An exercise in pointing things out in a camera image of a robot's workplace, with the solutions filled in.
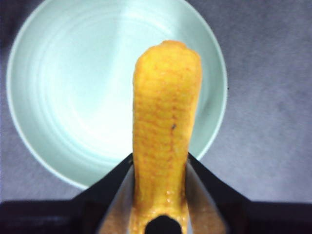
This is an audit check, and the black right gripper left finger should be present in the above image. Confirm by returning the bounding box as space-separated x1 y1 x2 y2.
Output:
0 154 135 234

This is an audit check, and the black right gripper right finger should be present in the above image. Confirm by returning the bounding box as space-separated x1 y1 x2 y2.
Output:
187 153 312 234

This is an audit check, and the yellow corn cob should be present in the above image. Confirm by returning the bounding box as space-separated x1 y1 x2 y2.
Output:
128 40 202 234

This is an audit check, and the pale green round plate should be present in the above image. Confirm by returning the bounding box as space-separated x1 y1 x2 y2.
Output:
6 0 229 191

